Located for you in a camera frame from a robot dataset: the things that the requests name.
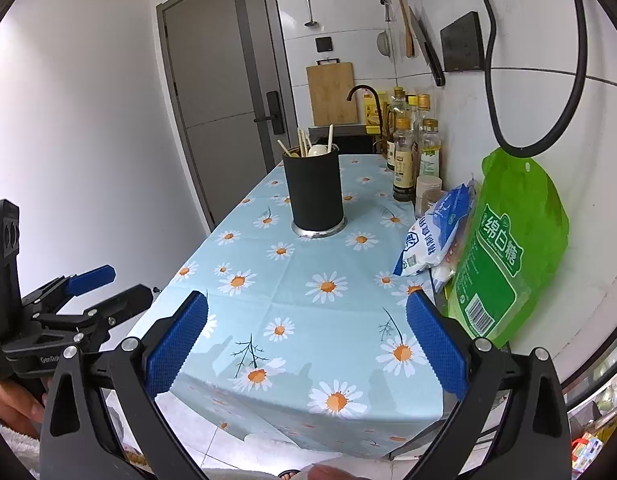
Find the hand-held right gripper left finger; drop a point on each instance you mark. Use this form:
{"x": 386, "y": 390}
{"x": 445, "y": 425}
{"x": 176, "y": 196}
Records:
{"x": 178, "y": 340}

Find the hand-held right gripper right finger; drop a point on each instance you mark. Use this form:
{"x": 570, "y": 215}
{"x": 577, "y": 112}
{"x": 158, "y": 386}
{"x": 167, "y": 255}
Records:
{"x": 433, "y": 345}

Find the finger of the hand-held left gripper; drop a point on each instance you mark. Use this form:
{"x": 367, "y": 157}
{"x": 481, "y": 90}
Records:
{"x": 91, "y": 277}
{"x": 123, "y": 302}

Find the black cylindrical utensil holder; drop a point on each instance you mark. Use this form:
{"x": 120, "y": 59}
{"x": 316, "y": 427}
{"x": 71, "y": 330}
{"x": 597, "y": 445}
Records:
{"x": 313, "y": 195}

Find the cream round-bowl spoon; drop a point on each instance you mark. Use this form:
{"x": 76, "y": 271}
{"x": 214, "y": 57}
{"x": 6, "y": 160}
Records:
{"x": 318, "y": 150}

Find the pile of chopsticks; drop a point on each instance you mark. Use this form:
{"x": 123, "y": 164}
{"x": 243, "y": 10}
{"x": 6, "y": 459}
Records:
{"x": 303, "y": 142}

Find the person's left hand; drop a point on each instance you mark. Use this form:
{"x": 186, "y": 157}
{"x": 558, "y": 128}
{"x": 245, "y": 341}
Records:
{"x": 16, "y": 405}

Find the white plastic packet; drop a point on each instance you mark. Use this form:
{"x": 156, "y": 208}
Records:
{"x": 443, "y": 277}

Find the white blue salt bag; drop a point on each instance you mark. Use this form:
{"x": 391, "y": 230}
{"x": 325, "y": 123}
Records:
{"x": 433, "y": 235}

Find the white fleece garment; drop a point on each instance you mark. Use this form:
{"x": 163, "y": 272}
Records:
{"x": 16, "y": 450}

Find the green sugar bag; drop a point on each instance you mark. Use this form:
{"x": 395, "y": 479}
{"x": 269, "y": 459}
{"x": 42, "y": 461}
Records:
{"x": 508, "y": 250}

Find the blue daisy printed tablecloth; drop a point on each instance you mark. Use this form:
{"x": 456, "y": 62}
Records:
{"x": 298, "y": 310}

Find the clear jar brown contents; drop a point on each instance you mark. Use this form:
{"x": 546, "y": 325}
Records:
{"x": 436, "y": 200}

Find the white lid jar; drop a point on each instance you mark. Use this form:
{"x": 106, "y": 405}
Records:
{"x": 427, "y": 185}

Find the person's sandaled foot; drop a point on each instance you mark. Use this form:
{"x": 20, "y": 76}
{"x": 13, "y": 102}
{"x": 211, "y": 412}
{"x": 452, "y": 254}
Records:
{"x": 290, "y": 475}

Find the dark soy sauce bottle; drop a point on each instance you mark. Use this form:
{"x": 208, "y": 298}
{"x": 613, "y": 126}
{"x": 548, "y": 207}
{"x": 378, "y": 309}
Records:
{"x": 403, "y": 170}

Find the red snack box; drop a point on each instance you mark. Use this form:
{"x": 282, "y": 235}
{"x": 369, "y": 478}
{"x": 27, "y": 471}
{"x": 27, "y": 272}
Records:
{"x": 588, "y": 452}

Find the grey door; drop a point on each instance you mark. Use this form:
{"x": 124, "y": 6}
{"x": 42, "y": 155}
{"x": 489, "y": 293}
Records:
{"x": 213, "y": 100}

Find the black sink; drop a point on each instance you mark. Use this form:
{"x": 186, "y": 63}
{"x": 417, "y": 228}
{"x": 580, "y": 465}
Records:
{"x": 338, "y": 137}

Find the clear bottle gold cap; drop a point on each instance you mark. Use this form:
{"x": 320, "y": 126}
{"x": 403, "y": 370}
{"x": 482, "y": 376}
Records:
{"x": 423, "y": 105}
{"x": 397, "y": 105}

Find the yellow plastic bottle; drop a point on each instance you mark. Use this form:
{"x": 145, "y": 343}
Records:
{"x": 372, "y": 112}

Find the black faucet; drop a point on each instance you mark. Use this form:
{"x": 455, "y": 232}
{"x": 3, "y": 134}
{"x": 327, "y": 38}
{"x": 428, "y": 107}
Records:
{"x": 361, "y": 89}

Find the wooden cutting board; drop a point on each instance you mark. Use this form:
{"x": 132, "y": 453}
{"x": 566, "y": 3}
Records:
{"x": 332, "y": 92}

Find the kitchen cleaver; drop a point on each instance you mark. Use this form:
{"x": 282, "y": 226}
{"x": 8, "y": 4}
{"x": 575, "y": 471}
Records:
{"x": 428, "y": 50}

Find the metal mesh strainer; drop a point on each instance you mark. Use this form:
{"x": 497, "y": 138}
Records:
{"x": 384, "y": 42}

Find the wooden spatula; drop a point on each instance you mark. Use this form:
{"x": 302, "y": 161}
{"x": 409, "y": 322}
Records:
{"x": 406, "y": 25}

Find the hanging metal ladle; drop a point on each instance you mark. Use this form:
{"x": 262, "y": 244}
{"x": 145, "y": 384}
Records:
{"x": 309, "y": 12}

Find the black wall socket panel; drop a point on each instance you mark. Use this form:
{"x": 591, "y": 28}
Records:
{"x": 461, "y": 42}

